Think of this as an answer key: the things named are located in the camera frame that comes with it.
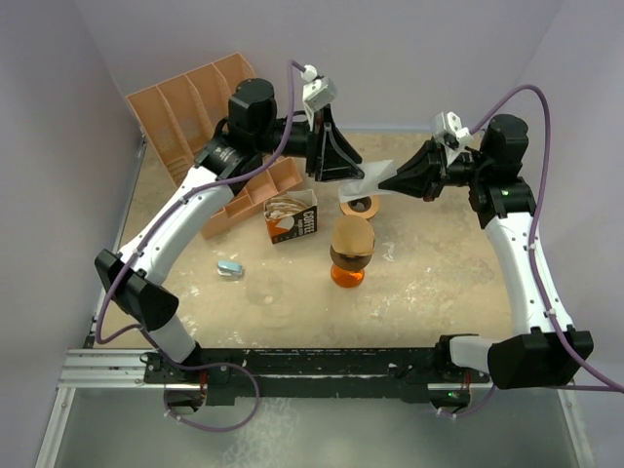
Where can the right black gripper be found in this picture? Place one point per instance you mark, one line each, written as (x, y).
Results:
(427, 168)

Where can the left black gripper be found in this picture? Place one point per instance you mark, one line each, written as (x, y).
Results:
(328, 152)

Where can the white paper coffee filter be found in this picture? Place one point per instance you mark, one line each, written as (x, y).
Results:
(368, 186)

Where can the wooden ring stand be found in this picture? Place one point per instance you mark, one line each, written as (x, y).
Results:
(365, 208)

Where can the coffee filter box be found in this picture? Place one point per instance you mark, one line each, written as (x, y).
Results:
(291, 215)

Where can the brown paper coffee filter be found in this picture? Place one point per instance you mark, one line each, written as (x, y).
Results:
(353, 235)

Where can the blue ribbed coffee dripper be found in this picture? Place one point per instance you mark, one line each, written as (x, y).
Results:
(349, 262)

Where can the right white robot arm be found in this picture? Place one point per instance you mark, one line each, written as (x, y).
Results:
(537, 354)

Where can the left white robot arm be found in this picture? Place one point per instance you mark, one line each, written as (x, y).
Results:
(245, 143)

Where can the orange glass carafe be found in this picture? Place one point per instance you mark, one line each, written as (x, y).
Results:
(347, 278)

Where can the light blue stapler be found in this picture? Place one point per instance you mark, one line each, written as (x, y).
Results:
(230, 269)

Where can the peach plastic file organizer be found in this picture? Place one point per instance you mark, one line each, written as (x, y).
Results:
(179, 115)

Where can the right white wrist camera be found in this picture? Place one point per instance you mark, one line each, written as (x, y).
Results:
(447, 129)

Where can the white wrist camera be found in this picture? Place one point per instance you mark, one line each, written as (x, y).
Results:
(318, 91)
(447, 129)

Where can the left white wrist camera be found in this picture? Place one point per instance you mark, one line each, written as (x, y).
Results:
(318, 91)

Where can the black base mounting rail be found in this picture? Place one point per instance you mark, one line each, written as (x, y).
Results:
(411, 375)

